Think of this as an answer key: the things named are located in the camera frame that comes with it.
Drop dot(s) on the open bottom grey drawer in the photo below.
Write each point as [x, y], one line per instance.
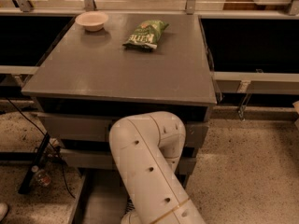
[105, 197]

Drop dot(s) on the top grey drawer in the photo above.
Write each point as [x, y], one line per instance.
[96, 128]

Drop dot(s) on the grey drawer cabinet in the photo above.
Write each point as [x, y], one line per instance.
[93, 74]

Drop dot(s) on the metal bracket under shelf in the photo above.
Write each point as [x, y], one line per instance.
[242, 107]

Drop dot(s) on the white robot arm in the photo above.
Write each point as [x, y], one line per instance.
[146, 149]

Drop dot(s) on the small clear bottle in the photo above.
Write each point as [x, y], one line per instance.
[41, 176]

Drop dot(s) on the white shoe tip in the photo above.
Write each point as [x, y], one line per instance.
[3, 210]

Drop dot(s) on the white paper bowl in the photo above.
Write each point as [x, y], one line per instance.
[92, 21]

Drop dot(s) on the black metal leg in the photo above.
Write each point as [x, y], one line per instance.
[25, 184]

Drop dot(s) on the middle grey drawer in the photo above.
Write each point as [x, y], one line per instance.
[104, 160]

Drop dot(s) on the green kettle chips bag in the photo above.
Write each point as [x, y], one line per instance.
[146, 35]

